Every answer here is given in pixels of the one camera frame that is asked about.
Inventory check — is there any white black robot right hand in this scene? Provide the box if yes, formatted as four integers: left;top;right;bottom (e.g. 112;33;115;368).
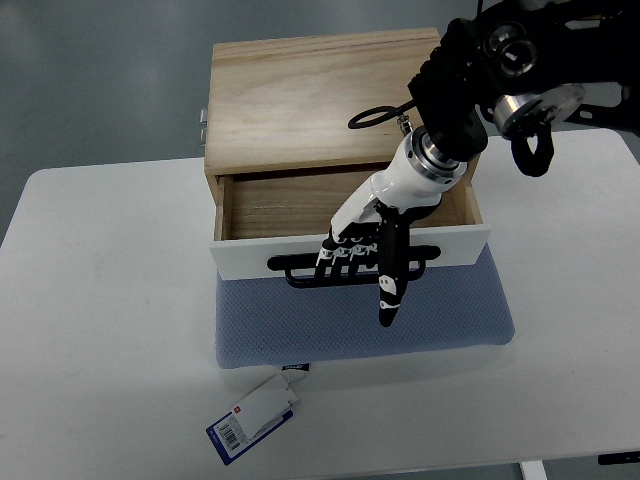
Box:
315;127;467;327

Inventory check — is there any black drawer handle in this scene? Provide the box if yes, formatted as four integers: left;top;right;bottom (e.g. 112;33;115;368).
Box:
266;244;442;291

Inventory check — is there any white drawer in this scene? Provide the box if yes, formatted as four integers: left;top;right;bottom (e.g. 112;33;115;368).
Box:
211;163;491;280

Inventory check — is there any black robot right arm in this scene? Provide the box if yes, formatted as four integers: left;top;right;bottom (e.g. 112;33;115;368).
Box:
349;1;639;177

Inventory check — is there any wooden drawer cabinet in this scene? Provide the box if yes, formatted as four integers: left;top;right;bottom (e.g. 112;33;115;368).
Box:
203;27;484;241

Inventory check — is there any blue mesh cushion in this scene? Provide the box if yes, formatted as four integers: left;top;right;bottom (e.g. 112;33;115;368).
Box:
215;249;515;369

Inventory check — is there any metal hinge on cabinet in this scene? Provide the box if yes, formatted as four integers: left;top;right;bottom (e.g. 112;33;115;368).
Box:
199;108;208;147

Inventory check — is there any white blue product tag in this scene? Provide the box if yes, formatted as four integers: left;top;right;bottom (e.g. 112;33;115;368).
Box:
206;374;298;466

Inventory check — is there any white table leg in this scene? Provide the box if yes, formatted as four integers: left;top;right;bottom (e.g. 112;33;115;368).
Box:
519;460;548;480

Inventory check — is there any black clamp at table edge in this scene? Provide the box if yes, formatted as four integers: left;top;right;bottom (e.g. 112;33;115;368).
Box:
598;451;640;466

